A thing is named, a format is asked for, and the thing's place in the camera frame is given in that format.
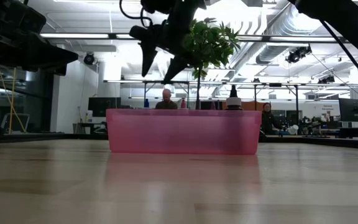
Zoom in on black cabinet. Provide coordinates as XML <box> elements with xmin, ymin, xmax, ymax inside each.
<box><xmin>88</xmin><ymin>97</ymin><xmax>122</xmax><ymax>118</ymax></box>

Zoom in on black background gantry frame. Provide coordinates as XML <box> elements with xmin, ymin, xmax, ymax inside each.
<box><xmin>103</xmin><ymin>79</ymin><xmax>301</xmax><ymax>125</ymax></box>

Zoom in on white round object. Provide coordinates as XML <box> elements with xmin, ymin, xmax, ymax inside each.
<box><xmin>286</xmin><ymin>124</ymin><xmax>300</xmax><ymax>136</ymax></box>

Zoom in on green tree in black pot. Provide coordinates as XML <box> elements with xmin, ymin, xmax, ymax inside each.
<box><xmin>181</xmin><ymin>17</ymin><xmax>242</xmax><ymax>110</ymax></box>

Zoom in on black computer monitor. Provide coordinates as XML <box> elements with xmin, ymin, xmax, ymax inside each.
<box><xmin>338</xmin><ymin>98</ymin><xmax>358</xmax><ymax>123</ymax></box>

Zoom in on orange partition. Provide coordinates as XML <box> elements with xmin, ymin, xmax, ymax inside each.
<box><xmin>221</xmin><ymin>101</ymin><xmax>269</xmax><ymax>111</ymax></box>

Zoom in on person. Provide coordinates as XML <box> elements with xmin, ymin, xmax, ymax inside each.
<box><xmin>260</xmin><ymin>102</ymin><xmax>282</xmax><ymax>136</ymax></box>
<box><xmin>154</xmin><ymin>88</ymin><xmax>178</xmax><ymax>110</ymax></box>

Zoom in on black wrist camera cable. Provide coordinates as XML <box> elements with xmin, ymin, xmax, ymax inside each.
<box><xmin>119</xmin><ymin>0</ymin><xmax>154</xmax><ymax>28</ymax></box>

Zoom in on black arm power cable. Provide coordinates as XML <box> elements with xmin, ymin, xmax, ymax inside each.
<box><xmin>318</xmin><ymin>19</ymin><xmax>358</xmax><ymax>94</ymax></box>

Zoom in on pink translucent plastic bin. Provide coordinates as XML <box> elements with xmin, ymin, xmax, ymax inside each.
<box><xmin>106</xmin><ymin>108</ymin><xmax>263</xmax><ymax>156</ymax></box>

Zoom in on silver ventilation duct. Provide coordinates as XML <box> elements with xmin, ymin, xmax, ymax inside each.
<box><xmin>228</xmin><ymin>0</ymin><xmax>332</xmax><ymax>66</ymax></box>

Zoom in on black spotlight cluster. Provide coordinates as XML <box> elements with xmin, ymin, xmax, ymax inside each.
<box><xmin>285</xmin><ymin>45</ymin><xmax>313</xmax><ymax>65</ymax></box>
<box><xmin>317</xmin><ymin>74</ymin><xmax>336</xmax><ymax>85</ymax></box>

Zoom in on black-capped food coloring bottle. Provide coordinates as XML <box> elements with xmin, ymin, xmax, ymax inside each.
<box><xmin>225</xmin><ymin>84</ymin><xmax>244</xmax><ymax>111</ymax></box>

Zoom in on yellow extension cable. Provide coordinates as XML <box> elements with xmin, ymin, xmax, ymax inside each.
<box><xmin>0</xmin><ymin>63</ymin><xmax>27</xmax><ymax>134</ymax></box>

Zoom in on black aluminium rig frame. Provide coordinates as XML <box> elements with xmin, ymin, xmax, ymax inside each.
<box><xmin>0</xmin><ymin>133</ymin><xmax>358</xmax><ymax>151</ymax></box>

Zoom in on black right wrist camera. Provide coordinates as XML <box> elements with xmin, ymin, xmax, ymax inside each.
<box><xmin>140</xmin><ymin>0</ymin><xmax>177</xmax><ymax>14</ymax></box>

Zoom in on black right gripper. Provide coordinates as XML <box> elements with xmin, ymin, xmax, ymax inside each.
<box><xmin>129</xmin><ymin>0</ymin><xmax>208</xmax><ymax>85</ymax></box>

